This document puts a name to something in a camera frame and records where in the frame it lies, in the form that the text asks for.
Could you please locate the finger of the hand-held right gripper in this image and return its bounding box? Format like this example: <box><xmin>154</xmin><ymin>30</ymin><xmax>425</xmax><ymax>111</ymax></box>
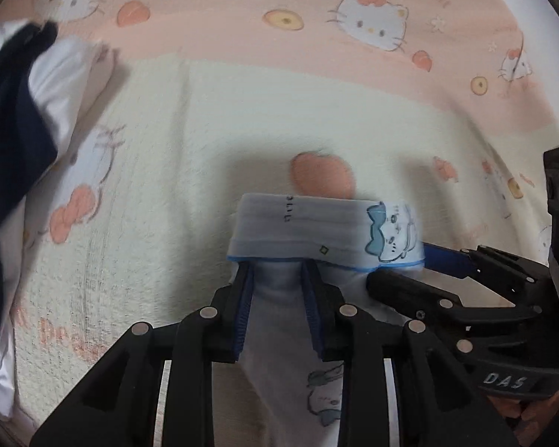
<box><xmin>366</xmin><ymin>271</ymin><xmax>543</xmax><ymax>351</ymax></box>
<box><xmin>421</xmin><ymin>241</ymin><xmax>550</xmax><ymax>308</ymax></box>

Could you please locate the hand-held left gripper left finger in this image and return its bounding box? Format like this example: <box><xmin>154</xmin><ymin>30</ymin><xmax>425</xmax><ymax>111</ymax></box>
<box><xmin>29</xmin><ymin>261</ymin><xmax>255</xmax><ymax>447</ymax></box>

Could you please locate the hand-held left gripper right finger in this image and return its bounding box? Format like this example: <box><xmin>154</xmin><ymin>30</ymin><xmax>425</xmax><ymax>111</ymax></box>
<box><xmin>300</xmin><ymin>261</ymin><xmax>520</xmax><ymax>447</ymax></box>

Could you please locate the white blue printed garment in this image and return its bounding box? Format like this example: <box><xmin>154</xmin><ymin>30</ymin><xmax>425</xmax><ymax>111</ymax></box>
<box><xmin>226</xmin><ymin>192</ymin><xmax>427</xmax><ymax>447</ymax></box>

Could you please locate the person's right hand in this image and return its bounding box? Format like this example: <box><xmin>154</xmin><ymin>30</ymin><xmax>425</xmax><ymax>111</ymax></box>
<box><xmin>489</xmin><ymin>376</ymin><xmax>559</xmax><ymax>431</ymax></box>

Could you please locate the pink cream cat printed blanket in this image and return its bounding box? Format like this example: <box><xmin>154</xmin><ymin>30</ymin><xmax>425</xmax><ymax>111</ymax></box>
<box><xmin>0</xmin><ymin>0</ymin><xmax>559</xmax><ymax>447</ymax></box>

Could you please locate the white and navy garment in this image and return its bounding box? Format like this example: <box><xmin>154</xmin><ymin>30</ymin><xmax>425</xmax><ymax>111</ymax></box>
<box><xmin>0</xmin><ymin>21</ymin><xmax>122</xmax><ymax>422</ymax></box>

